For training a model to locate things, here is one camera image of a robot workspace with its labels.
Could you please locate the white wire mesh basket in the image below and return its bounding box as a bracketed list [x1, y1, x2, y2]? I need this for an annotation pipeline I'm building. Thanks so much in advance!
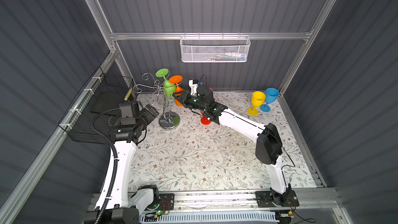
[179, 34, 251, 63]

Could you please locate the yellow marker pen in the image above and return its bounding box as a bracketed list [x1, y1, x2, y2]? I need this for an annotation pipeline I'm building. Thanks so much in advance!
[124, 88, 132, 101]

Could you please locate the red wine glass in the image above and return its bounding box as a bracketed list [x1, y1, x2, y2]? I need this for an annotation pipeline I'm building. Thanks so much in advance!
[201, 116, 211, 125]

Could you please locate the black corrugated cable conduit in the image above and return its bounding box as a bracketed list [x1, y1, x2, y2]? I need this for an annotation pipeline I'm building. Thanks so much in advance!
[91, 108, 125, 224]

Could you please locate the blue wine glass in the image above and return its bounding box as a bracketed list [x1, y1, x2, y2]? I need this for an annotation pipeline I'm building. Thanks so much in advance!
[260, 88, 279, 113]

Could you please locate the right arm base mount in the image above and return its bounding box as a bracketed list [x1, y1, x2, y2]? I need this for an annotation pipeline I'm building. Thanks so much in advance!
[255, 189, 300, 208]

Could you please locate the black wire basket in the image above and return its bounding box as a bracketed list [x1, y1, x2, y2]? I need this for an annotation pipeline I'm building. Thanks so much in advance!
[59, 69, 134, 145]

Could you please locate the yellow wine glass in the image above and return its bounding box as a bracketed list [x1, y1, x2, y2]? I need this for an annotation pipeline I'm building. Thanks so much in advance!
[248, 91, 266, 116]

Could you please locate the green wine glass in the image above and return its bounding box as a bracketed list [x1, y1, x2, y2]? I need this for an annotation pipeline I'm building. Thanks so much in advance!
[156, 68, 177, 99]

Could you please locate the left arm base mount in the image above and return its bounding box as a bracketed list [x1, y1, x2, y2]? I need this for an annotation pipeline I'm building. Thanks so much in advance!
[129, 185, 175, 214]

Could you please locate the orange wine glass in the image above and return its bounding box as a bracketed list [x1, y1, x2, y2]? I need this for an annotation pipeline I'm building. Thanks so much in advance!
[167, 75, 183, 106]

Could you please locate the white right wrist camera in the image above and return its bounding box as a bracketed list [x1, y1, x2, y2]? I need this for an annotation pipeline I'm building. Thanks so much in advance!
[189, 79, 202, 96]

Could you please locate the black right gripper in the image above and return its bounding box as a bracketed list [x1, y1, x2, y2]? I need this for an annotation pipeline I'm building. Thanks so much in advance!
[172, 91, 207, 114]

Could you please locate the chrome wine glass rack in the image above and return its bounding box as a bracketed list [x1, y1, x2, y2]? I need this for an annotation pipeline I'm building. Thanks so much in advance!
[132, 73, 180, 131]

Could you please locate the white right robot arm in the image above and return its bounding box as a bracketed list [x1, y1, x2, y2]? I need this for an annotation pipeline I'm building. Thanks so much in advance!
[173, 90, 292, 206]

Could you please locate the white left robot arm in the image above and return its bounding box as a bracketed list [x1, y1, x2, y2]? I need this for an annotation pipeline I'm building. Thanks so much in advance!
[84, 101, 161, 224]

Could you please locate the white vented panel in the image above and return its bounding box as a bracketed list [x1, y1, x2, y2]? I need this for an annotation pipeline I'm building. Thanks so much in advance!
[139, 211, 280, 224]

